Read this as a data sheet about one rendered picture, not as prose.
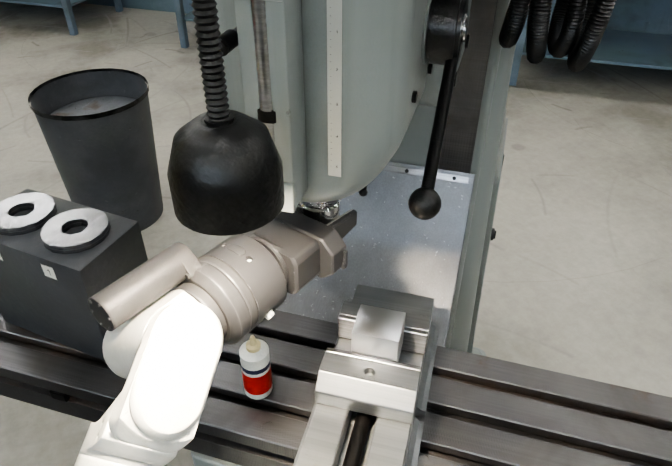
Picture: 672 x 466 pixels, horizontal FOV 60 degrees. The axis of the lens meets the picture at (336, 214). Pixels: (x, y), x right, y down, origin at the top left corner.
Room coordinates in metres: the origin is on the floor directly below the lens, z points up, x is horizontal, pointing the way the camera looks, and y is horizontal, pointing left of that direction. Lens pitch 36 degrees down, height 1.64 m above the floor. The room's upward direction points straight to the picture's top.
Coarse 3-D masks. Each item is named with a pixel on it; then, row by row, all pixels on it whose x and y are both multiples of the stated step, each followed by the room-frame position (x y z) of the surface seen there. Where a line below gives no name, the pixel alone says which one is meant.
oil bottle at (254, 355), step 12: (252, 336) 0.52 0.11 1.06; (240, 348) 0.53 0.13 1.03; (252, 348) 0.52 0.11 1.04; (264, 348) 0.52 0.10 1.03; (240, 360) 0.51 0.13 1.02; (252, 360) 0.51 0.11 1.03; (264, 360) 0.51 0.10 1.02; (252, 372) 0.50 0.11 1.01; (264, 372) 0.51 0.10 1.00; (252, 384) 0.50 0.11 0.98; (264, 384) 0.51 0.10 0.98; (252, 396) 0.50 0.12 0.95; (264, 396) 0.51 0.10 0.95
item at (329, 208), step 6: (300, 204) 0.53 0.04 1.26; (306, 204) 0.53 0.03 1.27; (312, 204) 0.53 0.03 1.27; (318, 204) 0.53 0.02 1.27; (324, 204) 0.53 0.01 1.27; (330, 204) 0.53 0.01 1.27; (336, 204) 0.53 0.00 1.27; (306, 210) 0.52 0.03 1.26; (312, 210) 0.52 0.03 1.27; (318, 210) 0.52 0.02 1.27; (324, 210) 0.52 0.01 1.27; (330, 210) 0.52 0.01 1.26; (336, 210) 0.52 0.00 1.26; (312, 216) 0.52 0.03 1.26; (318, 216) 0.51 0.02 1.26; (324, 216) 0.52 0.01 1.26
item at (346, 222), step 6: (348, 210) 0.54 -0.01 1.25; (354, 210) 0.54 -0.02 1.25; (342, 216) 0.53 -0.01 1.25; (348, 216) 0.53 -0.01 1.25; (354, 216) 0.54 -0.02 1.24; (330, 222) 0.51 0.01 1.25; (336, 222) 0.51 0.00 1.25; (342, 222) 0.52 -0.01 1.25; (348, 222) 0.53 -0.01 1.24; (354, 222) 0.54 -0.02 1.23; (336, 228) 0.51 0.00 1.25; (342, 228) 0.52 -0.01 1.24; (348, 228) 0.53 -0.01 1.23; (342, 234) 0.52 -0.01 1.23
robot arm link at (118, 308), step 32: (160, 256) 0.40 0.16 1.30; (192, 256) 0.41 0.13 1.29; (128, 288) 0.36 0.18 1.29; (160, 288) 0.38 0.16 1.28; (192, 288) 0.39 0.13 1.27; (224, 288) 0.38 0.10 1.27; (128, 320) 0.37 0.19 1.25; (224, 320) 0.37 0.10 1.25; (256, 320) 0.39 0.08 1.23; (128, 352) 0.33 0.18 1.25
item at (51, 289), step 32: (32, 192) 0.75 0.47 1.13; (0, 224) 0.65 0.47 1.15; (32, 224) 0.65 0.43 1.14; (64, 224) 0.65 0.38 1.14; (96, 224) 0.65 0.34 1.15; (128, 224) 0.67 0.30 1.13; (0, 256) 0.62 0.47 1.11; (32, 256) 0.60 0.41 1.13; (64, 256) 0.59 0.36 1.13; (96, 256) 0.60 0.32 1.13; (128, 256) 0.64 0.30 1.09; (0, 288) 0.64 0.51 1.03; (32, 288) 0.61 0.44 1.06; (64, 288) 0.58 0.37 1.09; (96, 288) 0.58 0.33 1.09; (32, 320) 0.62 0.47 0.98; (64, 320) 0.59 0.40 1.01; (96, 320) 0.57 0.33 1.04; (96, 352) 0.57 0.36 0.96
